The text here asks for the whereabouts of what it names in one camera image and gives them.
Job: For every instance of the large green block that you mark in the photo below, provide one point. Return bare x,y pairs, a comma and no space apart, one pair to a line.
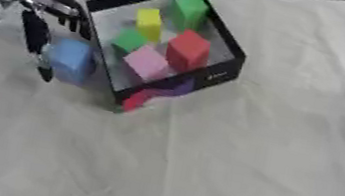
189,9

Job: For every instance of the black box white inside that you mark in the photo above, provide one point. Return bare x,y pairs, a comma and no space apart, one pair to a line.
162,39

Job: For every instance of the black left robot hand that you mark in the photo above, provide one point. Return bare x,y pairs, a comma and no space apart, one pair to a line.
37,29

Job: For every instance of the red cube block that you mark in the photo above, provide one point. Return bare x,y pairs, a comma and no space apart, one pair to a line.
188,50

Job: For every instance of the blue block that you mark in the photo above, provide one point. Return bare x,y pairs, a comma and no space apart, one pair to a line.
72,59

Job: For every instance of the yellow block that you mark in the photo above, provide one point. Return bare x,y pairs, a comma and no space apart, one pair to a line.
149,22

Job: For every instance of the pink block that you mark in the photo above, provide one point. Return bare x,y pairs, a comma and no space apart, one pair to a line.
147,62

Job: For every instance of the crimson block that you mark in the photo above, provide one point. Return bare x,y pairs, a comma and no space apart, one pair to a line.
137,98

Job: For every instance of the small green block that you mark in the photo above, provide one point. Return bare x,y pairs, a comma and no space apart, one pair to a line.
128,40

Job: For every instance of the purple block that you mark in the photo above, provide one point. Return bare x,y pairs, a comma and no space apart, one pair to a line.
178,90

